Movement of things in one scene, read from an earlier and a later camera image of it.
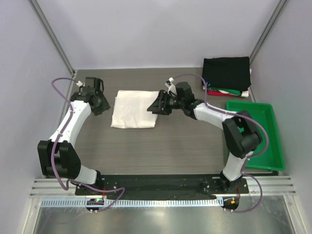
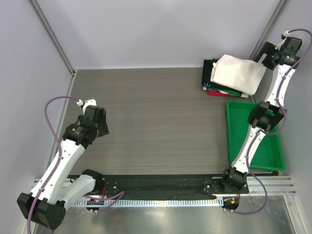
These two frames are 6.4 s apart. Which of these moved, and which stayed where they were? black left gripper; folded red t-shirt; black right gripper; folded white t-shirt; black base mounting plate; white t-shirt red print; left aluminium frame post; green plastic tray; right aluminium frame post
Moved: black left gripper; white t-shirt red print; black right gripper
Stayed: folded red t-shirt; left aluminium frame post; folded white t-shirt; green plastic tray; right aluminium frame post; black base mounting plate
